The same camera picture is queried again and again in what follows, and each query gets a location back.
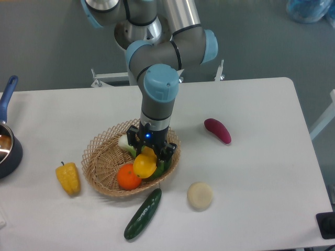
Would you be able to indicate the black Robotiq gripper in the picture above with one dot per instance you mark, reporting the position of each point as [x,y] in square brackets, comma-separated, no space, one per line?
[151,133]

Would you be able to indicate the yellow mango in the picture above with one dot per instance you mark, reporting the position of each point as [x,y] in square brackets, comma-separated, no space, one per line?
[145,163]

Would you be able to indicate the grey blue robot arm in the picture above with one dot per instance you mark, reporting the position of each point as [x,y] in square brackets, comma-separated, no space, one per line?
[154,64]

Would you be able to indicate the woven wicker basket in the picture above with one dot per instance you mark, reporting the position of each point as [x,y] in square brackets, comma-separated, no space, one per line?
[103,158]

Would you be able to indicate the green bok choy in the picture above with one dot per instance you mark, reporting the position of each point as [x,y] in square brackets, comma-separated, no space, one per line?
[161,169]

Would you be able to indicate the orange fruit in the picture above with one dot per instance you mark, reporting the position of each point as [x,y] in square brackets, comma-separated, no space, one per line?
[127,179]

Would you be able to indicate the purple sweet potato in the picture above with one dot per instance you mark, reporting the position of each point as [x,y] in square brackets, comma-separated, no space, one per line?
[218,129]

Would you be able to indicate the green cucumber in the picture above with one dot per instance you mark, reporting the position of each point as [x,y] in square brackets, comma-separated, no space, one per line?
[143,216]

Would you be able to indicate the yellow bell pepper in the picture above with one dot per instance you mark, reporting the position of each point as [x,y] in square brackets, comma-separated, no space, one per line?
[68,176]

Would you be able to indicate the dark blue saucepan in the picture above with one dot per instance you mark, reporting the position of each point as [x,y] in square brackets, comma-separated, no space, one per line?
[11,148]

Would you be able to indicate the white furniture leg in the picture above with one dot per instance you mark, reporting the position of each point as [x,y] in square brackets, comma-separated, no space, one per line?
[325,118]

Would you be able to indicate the black device at edge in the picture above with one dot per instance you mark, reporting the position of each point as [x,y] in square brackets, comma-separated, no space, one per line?
[325,222]

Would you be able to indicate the blue plastic bag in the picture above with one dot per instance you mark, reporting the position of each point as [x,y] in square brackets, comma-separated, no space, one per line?
[307,12]

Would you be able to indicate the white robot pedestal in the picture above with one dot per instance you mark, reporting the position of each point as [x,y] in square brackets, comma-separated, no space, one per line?
[132,78]

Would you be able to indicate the white metal base frame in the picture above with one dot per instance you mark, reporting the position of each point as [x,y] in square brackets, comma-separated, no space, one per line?
[121,79]

